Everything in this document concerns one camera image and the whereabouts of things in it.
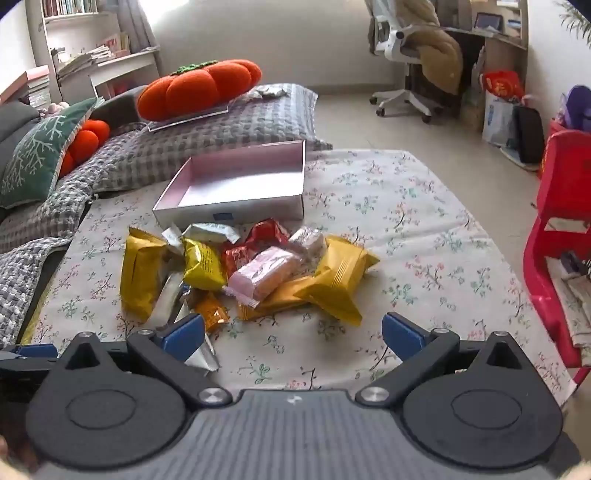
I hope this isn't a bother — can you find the red snack packet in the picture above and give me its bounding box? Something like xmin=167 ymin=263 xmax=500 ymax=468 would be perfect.
xmin=222 ymin=218 xmax=291 ymax=278

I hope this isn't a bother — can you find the tablet screen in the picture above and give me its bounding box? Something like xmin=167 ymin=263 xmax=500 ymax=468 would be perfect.
xmin=474 ymin=12 xmax=504 ymax=32

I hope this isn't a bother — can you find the grey curtain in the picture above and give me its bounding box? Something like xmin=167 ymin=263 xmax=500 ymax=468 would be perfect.
xmin=115 ymin=0 xmax=158 ymax=49

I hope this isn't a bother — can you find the pink cardboard box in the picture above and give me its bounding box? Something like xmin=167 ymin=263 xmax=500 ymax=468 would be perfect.
xmin=152 ymin=140 xmax=306 ymax=230

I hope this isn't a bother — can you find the purple bag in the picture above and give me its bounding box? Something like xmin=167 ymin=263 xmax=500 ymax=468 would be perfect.
xmin=560 ymin=85 xmax=591 ymax=131

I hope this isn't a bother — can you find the dark grey sofa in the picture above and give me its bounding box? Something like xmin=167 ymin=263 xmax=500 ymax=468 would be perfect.
xmin=0 ymin=85 xmax=149 ymax=222

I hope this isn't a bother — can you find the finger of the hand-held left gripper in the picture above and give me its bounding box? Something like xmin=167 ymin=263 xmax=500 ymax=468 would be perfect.
xmin=0 ymin=344 xmax=60 ymax=374

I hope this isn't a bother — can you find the small orange pumpkin cushion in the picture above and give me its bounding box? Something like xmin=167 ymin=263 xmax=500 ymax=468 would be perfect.
xmin=57 ymin=119 xmax=111 ymax=179

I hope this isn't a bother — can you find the large orange pumpkin cushion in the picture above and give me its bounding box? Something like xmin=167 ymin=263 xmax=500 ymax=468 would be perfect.
xmin=137 ymin=58 xmax=263 ymax=123

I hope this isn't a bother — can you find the row of books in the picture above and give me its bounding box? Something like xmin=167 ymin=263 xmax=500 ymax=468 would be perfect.
xmin=41 ymin=0 xmax=100 ymax=18

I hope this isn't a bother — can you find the white office chair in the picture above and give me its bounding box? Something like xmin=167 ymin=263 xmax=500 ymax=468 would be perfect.
xmin=365 ymin=0 xmax=464 ymax=124

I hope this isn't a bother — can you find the small pale biscuit packet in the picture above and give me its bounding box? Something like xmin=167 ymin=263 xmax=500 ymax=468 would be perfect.
xmin=288 ymin=226 xmax=327 ymax=260

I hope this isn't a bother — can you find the orange snack packet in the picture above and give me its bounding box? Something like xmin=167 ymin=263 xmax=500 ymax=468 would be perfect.
xmin=191 ymin=291 xmax=230 ymax=334

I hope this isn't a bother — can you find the green branch-print pillow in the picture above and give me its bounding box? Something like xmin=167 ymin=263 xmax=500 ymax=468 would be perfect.
xmin=0 ymin=97 xmax=105 ymax=210

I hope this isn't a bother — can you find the yellow printed snack packet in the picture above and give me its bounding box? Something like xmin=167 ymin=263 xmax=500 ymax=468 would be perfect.
xmin=182 ymin=237 xmax=230 ymax=292

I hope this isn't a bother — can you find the pink snack packet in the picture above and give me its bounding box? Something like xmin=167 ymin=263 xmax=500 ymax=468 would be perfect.
xmin=224 ymin=246 xmax=304 ymax=308

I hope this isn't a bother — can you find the tan coat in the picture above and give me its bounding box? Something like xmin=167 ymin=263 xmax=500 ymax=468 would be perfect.
xmin=396 ymin=0 xmax=464 ymax=96

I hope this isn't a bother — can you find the small silver snack packet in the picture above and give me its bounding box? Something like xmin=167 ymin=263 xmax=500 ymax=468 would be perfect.
xmin=161 ymin=224 xmax=186 ymax=257

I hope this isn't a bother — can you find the pink storage box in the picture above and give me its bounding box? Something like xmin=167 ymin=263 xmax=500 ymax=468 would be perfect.
xmin=0 ymin=65 xmax=51 ymax=108

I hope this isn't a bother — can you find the clear acrylic board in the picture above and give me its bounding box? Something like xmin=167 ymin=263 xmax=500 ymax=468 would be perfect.
xmin=146 ymin=103 xmax=230 ymax=134

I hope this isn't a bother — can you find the floral tablecloth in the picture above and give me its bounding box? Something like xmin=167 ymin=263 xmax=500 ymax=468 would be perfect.
xmin=25 ymin=148 xmax=578 ymax=403

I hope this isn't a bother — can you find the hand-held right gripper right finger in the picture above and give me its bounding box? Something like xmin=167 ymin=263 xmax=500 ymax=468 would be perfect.
xmin=355 ymin=312 xmax=534 ymax=408

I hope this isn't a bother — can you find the grey checkered blanket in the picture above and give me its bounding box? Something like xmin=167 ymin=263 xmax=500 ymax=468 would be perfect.
xmin=0 ymin=83 xmax=334 ymax=334

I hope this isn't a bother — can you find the green plant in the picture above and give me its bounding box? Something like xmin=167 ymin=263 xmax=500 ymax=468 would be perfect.
xmin=555 ymin=0 xmax=591 ymax=45

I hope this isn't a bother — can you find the crumpled silver wrapper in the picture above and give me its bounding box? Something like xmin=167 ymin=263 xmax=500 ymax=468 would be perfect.
xmin=244 ymin=85 xmax=290 ymax=101

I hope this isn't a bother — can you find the red gift bag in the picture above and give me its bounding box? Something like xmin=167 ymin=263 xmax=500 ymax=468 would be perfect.
xmin=482 ymin=70 xmax=527 ymax=100

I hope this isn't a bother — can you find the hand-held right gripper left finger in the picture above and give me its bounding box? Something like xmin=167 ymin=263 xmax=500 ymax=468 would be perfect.
xmin=58 ymin=314 xmax=233 ymax=409

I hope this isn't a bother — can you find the black bag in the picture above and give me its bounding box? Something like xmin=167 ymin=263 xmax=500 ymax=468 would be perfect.
xmin=512 ymin=104 xmax=546 ymax=165

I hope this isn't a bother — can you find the white bookshelf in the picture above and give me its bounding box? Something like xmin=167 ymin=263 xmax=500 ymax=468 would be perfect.
xmin=25 ymin=0 xmax=162 ymax=103

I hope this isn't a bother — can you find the red plastic chair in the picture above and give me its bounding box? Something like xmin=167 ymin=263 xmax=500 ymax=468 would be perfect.
xmin=523 ymin=130 xmax=591 ymax=385

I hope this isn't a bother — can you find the orange-yellow snack packet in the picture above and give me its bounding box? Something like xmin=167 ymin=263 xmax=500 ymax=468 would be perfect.
xmin=238 ymin=272 xmax=315 ymax=322

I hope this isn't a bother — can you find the wooden desk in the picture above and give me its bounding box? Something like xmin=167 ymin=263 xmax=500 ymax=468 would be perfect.
xmin=442 ymin=0 xmax=530 ymax=131

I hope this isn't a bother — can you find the long silver snack packet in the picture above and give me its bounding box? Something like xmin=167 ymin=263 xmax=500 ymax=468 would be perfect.
xmin=148 ymin=271 xmax=186 ymax=331

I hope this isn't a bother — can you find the stack of magazines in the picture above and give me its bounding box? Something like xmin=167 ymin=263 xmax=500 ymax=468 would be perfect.
xmin=50 ymin=32 xmax=131 ymax=80

